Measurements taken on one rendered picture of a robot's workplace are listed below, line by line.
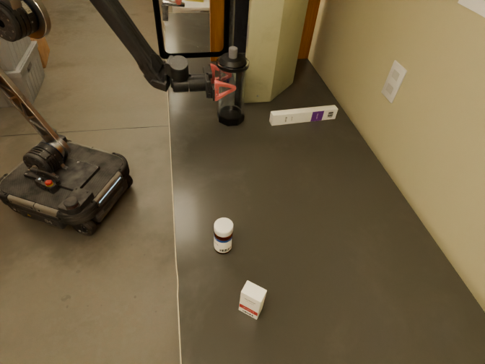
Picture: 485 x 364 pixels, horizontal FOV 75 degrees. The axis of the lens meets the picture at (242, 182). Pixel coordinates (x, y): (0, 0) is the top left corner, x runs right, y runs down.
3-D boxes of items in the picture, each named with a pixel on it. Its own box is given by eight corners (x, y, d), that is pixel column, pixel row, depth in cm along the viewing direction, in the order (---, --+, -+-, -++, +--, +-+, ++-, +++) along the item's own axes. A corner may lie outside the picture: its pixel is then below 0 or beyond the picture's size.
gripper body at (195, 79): (208, 66, 109) (186, 66, 108) (211, 80, 103) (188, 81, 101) (208, 83, 114) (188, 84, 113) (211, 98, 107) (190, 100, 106)
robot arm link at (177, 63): (161, 67, 110) (151, 86, 107) (156, 42, 100) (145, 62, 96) (193, 79, 110) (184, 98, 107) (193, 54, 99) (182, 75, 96)
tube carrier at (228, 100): (242, 107, 124) (245, 53, 109) (247, 123, 117) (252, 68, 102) (214, 108, 122) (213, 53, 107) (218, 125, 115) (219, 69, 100)
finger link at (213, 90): (234, 71, 107) (206, 72, 106) (237, 81, 102) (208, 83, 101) (233, 89, 112) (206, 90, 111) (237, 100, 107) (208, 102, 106)
